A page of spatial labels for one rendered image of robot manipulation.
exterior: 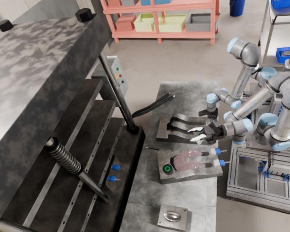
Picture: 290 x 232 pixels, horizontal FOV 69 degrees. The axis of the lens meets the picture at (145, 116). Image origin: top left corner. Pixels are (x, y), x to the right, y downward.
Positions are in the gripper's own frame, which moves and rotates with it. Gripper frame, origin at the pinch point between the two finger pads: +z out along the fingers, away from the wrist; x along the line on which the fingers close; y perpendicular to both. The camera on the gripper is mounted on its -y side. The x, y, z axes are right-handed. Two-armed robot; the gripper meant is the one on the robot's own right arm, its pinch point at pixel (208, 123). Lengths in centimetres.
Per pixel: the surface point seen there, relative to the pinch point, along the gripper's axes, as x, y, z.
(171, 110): 23.1, -39.6, 10.4
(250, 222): -56, 44, 90
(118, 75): 20, -85, -41
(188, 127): -4.9, -18.5, 1.9
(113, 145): -41, -79, -13
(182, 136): -17.2, -22.0, 0.6
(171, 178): -58, -26, 2
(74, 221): -105, -86, -14
